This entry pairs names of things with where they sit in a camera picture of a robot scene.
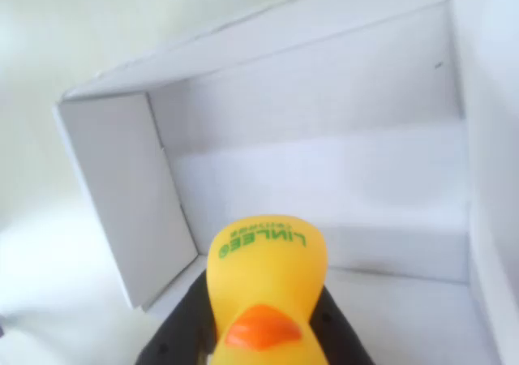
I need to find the yellow rubber duck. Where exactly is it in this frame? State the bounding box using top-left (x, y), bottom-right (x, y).
top-left (205, 214), bottom-right (329, 365)

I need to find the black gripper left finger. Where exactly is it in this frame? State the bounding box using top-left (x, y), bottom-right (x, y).
top-left (135, 271), bottom-right (217, 365)

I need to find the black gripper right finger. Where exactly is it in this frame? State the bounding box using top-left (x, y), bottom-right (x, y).
top-left (307, 286), bottom-right (375, 365)

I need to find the white cardboard box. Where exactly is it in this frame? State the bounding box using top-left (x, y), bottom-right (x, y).
top-left (52, 0), bottom-right (519, 365)

